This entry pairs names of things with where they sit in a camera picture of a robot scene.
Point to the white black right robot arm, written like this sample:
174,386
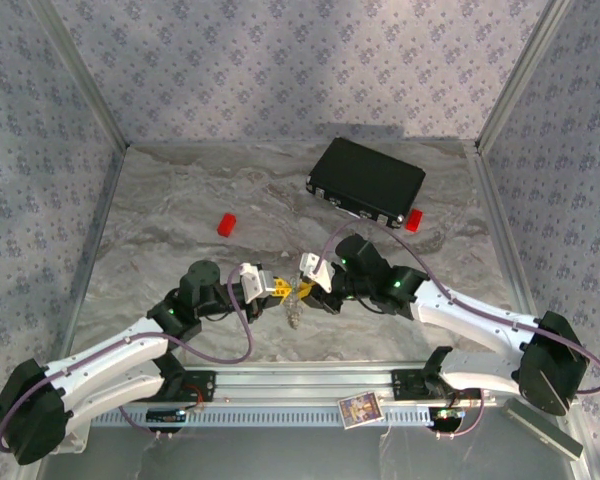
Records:
475,315

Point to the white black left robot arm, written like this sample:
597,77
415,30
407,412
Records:
105,360

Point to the red plastic block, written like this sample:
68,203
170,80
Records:
414,221
226,224

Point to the black case with metal latches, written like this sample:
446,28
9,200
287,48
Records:
365,175

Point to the small printed card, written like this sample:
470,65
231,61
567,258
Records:
361,411

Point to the small circuit board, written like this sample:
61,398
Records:
447,414
165,416

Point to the grey metal bar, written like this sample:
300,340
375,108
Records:
540,430

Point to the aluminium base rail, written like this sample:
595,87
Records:
300,385

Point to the aluminium table side rail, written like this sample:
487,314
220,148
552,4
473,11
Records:
99,225
497,225

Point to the aluminium frame post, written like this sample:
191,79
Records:
82,75
520,75

